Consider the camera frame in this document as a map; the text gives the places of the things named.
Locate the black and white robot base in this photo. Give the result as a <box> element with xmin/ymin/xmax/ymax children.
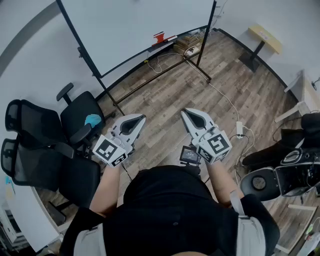
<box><xmin>240</xmin><ymin>146</ymin><xmax>320</xmax><ymax>204</ymax></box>

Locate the person's right forearm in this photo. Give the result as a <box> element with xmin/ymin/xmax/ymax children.
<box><xmin>204</xmin><ymin>159</ymin><xmax>245</xmax><ymax>209</ymax></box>

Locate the white table with wooden legs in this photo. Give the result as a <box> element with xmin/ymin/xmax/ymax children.
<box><xmin>274</xmin><ymin>69</ymin><xmax>320</xmax><ymax>124</ymax></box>

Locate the blue cloth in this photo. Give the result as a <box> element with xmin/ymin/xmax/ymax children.
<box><xmin>84</xmin><ymin>113</ymin><xmax>103</xmax><ymax>127</ymax></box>

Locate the stack of cardboard boxes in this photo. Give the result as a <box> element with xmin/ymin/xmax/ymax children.
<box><xmin>173</xmin><ymin>34</ymin><xmax>204</xmax><ymax>55</ymax></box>

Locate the person's torso in black shirt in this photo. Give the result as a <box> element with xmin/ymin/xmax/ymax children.
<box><xmin>59</xmin><ymin>164</ymin><xmax>280</xmax><ymax>256</ymax></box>

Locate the small yellow pedestal table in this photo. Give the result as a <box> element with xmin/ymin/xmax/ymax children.
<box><xmin>238</xmin><ymin>23</ymin><xmax>283</xmax><ymax>74</ymax></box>

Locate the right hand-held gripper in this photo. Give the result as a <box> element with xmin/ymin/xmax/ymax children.
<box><xmin>180</xmin><ymin>107</ymin><xmax>233</xmax><ymax>165</ymax></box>

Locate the small black screen device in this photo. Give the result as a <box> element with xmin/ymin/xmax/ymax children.
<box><xmin>179</xmin><ymin>145</ymin><xmax>201</xmax><ymax>167</ymax></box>

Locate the white power cable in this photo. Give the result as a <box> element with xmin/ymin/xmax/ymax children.
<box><xmin>146</xmin><ymin>51</ymin><xmax>256</xmax><ymax>186</ymax></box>

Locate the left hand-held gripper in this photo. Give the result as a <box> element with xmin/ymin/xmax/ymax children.
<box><xmin>92</xmin><ymin>113</ymin><xmax>147</xmax><ymax>168</ymax></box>

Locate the red whiteboard eraser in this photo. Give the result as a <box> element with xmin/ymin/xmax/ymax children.
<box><xmin>151</xmin><ymin>31</ymin><xmax>166</xmax><ymax>47</ymax></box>

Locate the white whiteboard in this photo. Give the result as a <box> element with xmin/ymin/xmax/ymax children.
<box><xmin>56</xmin><ymin>0</ymin><xmax>218</xmax><ymax>117</ymax></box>

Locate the person's left forearm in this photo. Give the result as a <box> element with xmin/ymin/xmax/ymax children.
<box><xmin>89</xmin><ymin>162</ymin><xmax>131</xmax><ymax>219</ymax></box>

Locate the black mesh office chair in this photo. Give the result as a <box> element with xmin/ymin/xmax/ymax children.
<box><xmin>4</xmin><ymin>82</ymin><xmax>106</xmax><ymax>151</ymax></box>
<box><xmin>0</xmin><ymin>137</ymin><xmax>102</xmax><ymax>226</ymax></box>

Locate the white table frame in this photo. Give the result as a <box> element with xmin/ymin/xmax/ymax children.
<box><xmin>274</xmin><ymin>203</ymin><xmax>319</xmax><ymax>252</ymax></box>

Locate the white desk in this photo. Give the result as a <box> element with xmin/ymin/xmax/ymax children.
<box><xmin>0</xmin><ymin>174</ymin><xmax>66</xmax><ymax>254</ymax></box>

